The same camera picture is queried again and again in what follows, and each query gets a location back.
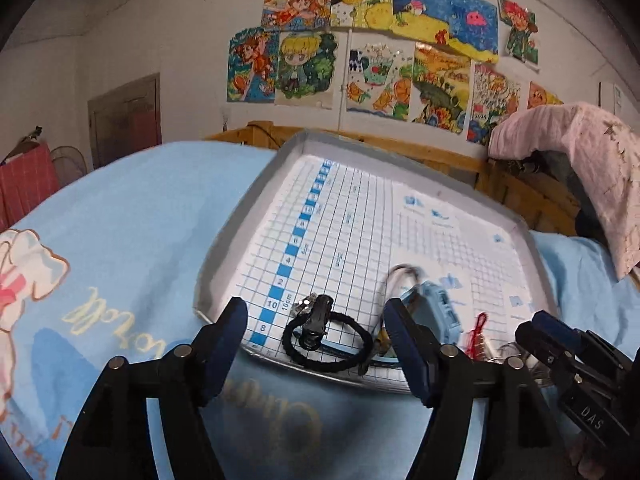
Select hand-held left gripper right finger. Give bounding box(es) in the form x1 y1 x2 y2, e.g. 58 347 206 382
382 297 571 480

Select black hair tie with clip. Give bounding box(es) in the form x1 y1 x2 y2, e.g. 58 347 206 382
281 294 377 375

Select wooden bed headboard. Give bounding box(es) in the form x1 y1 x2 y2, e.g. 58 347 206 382
202 120 586 236

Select pink floral quilt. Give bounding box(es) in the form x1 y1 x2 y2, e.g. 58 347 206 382
487 101 640 281

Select light blue printed blanket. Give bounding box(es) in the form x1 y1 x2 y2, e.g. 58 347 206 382
0 140 640 480

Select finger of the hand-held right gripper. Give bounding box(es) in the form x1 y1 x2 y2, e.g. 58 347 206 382
515 321 601 401
531 310 636 376

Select red plaid cloth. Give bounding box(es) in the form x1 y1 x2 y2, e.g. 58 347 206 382
0 142 62 233

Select small silver hoop bangles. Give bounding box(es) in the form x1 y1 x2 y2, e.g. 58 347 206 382
492 342 543 387

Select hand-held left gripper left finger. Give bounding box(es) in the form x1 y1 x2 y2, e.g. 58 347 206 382
55 296 249 480

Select white blue grid paper sheet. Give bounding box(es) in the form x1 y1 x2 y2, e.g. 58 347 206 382
240 152 546 391

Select large silver wire bangle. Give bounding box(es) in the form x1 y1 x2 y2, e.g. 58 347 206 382
382 264 428 321

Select brown wooden door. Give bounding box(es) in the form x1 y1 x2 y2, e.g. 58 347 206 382
87 74 162 171

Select red cord ornament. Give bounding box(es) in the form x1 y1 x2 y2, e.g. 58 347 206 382
470 311 490 361

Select white beaded hair clip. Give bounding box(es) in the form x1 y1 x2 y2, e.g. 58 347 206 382
479 335 503 363

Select grey shallow cardboard tray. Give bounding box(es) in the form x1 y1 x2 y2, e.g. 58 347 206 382
192 129 558 396

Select white wall paper note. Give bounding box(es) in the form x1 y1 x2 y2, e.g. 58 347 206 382
599 81 627 115

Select group of colourful wall drawings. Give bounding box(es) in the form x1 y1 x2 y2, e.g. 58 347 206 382
226 0 566 146

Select round electric fan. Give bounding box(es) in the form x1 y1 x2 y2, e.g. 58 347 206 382
50 146 86 192

